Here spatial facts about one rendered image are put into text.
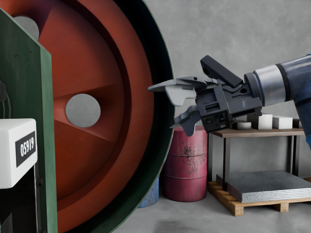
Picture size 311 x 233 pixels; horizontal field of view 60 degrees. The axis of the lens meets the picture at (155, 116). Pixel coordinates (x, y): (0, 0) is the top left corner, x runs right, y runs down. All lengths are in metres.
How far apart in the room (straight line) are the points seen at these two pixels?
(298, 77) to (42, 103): 0.45
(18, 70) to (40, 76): 0.03
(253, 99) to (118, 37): 0.37
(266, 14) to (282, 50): 0.59
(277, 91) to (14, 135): 0.45
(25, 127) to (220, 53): 3.88
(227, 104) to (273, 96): 0.08
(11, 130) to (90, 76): 0.55
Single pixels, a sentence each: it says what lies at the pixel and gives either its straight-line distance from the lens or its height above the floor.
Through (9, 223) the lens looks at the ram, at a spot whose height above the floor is 1.16.
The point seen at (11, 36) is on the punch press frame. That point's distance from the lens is 0.50.
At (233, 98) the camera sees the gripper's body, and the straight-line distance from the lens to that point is 0.54.
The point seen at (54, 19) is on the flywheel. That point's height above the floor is 1.54.
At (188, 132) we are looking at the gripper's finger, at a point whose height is 1.27.
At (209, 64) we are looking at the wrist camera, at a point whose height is 1.42.
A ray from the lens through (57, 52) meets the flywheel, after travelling 0.75.
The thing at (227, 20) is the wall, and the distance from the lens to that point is 4.18.
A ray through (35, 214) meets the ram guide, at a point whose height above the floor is 1.16.
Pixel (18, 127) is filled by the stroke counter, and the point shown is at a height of 1.33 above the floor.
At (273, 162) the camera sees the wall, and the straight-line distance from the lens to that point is 4.61.
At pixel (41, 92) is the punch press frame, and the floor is 1.36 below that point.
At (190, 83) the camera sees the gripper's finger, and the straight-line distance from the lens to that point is 0.52.
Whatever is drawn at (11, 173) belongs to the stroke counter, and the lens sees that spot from 0.20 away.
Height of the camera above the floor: 1.36
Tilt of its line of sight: 5 degrees down
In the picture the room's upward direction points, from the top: straight up
